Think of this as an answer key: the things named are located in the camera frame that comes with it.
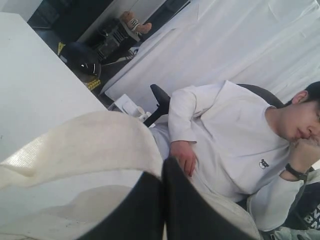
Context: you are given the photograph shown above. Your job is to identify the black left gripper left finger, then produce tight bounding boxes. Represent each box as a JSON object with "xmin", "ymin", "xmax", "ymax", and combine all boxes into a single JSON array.
[{"xmin": 79, "ymin": 172, "xmax": 165, "ymax": 240}]

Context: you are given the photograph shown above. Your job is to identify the brown teddy bear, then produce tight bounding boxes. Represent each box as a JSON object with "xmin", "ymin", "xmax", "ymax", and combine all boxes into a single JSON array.
[{"xmin": 120, "ymin": 11, "xmax": 152, "ymax": 35}]

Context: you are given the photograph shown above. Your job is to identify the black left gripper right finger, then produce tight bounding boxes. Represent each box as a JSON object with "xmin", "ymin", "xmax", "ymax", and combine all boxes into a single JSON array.
[{"xmin": 162, "ymin": 157, "xmax": 260, "ymax": 240}]

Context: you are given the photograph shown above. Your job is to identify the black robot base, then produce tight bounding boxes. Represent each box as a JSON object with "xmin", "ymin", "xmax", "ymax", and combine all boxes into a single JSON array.
[{"xmin": 57, "ymin": 42, "xmax": 102, "ymax": 91}]

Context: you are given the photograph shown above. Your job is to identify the person in white sweatshirt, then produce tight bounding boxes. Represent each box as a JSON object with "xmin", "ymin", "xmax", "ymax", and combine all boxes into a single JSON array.
[{"xmin": 150, "ymin": 81, "xmax": 320, "ymax": 232}]

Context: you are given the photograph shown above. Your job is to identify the white cups on box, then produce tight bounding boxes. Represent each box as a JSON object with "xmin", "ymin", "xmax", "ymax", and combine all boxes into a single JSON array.
[{"xmin": 107, "ymin": 94, "xmax": 152, "ymax": 122}]

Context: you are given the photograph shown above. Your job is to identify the black office chair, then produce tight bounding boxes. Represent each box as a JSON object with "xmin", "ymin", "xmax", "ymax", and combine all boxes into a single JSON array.
[{"xmin": 143, "ymin": 84, "xmax": 284, "ymax": 127}]

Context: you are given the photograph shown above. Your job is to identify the cream canvas duffel bag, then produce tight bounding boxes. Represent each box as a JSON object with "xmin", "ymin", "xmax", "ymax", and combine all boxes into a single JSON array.
[{"xmin": 0, "ymin": 111, "xmax": 261, "ymax": 240}]

